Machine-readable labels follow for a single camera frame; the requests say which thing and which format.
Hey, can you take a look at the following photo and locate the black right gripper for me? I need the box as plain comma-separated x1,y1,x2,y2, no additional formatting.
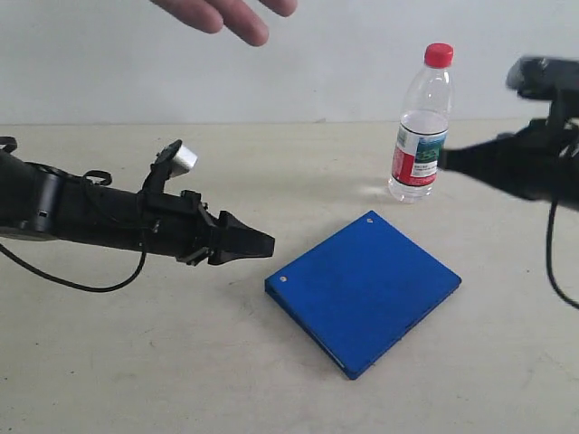
438,118,578,203

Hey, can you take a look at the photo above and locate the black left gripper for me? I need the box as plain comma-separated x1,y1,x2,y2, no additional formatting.
140,191,275,266

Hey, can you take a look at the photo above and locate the clear plastic water bottle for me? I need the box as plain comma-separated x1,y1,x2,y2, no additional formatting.
387,42,454,203

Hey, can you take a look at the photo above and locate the blue paper notebook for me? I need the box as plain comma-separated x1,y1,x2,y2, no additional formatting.
264,211,462,380

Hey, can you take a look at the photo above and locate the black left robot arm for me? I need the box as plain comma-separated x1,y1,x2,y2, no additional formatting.
1,137,275,266

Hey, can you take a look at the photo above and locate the person's bare hand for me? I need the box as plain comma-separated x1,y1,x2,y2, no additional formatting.
152,0,270,47

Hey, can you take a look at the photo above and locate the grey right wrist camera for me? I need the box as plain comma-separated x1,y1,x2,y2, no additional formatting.
505,55,578,101

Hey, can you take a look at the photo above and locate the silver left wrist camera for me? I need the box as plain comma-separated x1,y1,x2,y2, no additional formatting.
154,139,198,178

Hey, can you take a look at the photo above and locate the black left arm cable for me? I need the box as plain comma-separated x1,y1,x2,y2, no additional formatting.
0,216,150,293

